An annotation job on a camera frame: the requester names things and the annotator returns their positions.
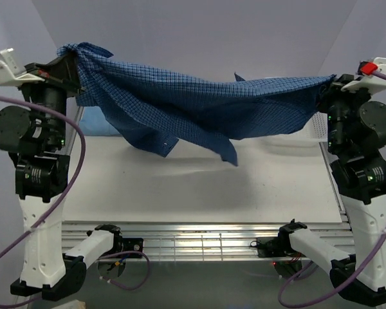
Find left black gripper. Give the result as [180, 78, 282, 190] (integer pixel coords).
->
[17, 50, 85, 147]

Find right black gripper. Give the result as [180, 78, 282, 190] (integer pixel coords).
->
[315, 74, 374, 155]

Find blue plaid long sleeve shirt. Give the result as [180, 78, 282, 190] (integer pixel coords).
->
[57, 42, 333, 165]

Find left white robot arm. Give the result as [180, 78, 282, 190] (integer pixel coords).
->
[0, 48, 124, 301]

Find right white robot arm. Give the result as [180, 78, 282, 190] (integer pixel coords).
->
[277, 74, 386, 307]

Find white plastic basket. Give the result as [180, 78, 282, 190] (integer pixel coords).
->
[263, 113, 327, 147]

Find folded light blue shirt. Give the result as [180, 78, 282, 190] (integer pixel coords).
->
[79, 106, 120, 136]

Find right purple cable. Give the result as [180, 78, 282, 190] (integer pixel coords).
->
[278, 70, 386, 308]

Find purple cable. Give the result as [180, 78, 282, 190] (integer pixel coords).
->
[278, 70, 386, 308]
[0, 93, 151, 292]

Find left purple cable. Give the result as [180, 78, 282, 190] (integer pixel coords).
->
[0, 93, 151, 292]

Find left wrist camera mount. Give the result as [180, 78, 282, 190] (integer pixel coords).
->
[0, 48, 44, 87]

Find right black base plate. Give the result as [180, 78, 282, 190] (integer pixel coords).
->
[250, 237, 286, 258]

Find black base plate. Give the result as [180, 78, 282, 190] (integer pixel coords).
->
[118, 238, 144, 259]
[250, 237, 286, 258]

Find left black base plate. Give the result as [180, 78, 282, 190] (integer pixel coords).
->
[118, 238, 144, 259]

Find aluminium rail frame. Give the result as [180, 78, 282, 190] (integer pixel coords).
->
[60, 203, 355, 261]

